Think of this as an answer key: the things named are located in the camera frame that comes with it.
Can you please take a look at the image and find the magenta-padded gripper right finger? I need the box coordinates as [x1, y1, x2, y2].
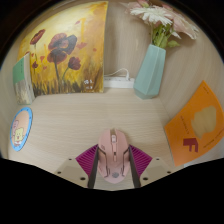
[127, 143, 173, 189]

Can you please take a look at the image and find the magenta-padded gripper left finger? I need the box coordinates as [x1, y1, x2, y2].
[54, 143, 101, 190]

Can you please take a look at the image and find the pink computer mouse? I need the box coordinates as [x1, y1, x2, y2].
[97, 128, 131, 184]

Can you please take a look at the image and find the round blue-rimmed cartoon mouse pad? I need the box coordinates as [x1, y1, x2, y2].
[9, 106, 34, 152]

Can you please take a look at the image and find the orange covered book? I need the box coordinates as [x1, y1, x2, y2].
[164, 80, 224, 168]

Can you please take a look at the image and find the white power strip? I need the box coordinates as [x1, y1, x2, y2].
[103, 77, 136, 89]

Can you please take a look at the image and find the teal faceted vase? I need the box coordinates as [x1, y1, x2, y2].
[133, 43, 167, 100]

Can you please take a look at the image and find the green covered book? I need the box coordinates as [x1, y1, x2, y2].
[12, 53, 36, 106]

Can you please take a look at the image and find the yellow poppy flower painting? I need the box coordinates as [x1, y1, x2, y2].
[17, 0, 110, 98]

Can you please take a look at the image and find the pink and white flower bouquet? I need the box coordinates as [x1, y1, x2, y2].
[121, 0, 200, 49]

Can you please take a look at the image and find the white power cable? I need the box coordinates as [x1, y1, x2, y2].
[103, 67, 131, 81]

